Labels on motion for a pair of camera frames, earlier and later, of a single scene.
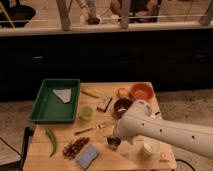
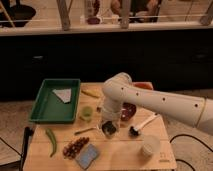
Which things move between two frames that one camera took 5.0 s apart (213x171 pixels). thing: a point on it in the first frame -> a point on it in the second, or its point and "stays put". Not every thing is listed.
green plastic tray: x=48 y=108 stays put
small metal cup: x=113 y=141 -> x=108 y=128
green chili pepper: x=50 y=133 stays put
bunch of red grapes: x=71 y=149 stays put
